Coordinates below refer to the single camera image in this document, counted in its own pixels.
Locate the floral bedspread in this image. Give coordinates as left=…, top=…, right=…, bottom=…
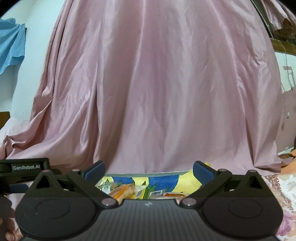
left=263, top=173, right=296, bottom=240

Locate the red spicy tofu snack packet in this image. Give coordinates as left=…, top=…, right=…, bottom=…
left=149, top=193, right=188, bottom=204

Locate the person's left hand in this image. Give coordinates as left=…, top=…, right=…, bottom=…
left=1, top=195, right=23, bottom=241

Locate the sandwich cracker packet in box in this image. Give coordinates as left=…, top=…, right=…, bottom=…
left=109, top=184, right=136, bottom=199

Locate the blue cloth on wall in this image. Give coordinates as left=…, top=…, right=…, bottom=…
left=0, top=18, right=26, bottom=74

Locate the wooden window frame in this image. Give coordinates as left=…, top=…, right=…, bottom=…
left=252, top=1, right=295, bottom=54

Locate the tied pink window curtain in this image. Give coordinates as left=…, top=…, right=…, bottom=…
left=261, top=0, right=295, bottom=41

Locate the pink satin curtain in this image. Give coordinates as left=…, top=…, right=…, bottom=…
left=1, top=1, right=282, bottom=175

